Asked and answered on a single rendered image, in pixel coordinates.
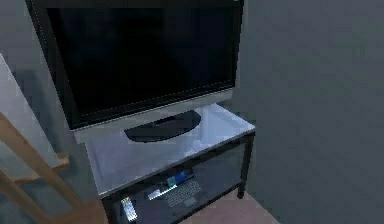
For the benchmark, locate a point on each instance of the brown wooden frame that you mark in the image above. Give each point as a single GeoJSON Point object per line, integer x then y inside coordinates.
{"type": "Point", "coordinates": [36, 170]}

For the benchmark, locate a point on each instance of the black glass-topped television stand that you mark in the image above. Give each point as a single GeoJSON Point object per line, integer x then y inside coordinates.
{"type": "Point", "coordinates": [160, 156]}

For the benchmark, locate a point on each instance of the grey remote control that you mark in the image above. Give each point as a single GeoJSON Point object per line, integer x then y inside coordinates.
{"type": "Point", "coordinates": [128, 209]}

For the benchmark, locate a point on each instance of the black flat television set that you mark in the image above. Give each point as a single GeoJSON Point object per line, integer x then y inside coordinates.
{"type": "Point", "coordinates": [143, 56]}

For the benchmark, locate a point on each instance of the open grey black laptop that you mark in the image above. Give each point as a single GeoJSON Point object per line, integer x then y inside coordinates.
{"type": "Point", "coordinates": [181, 192]}

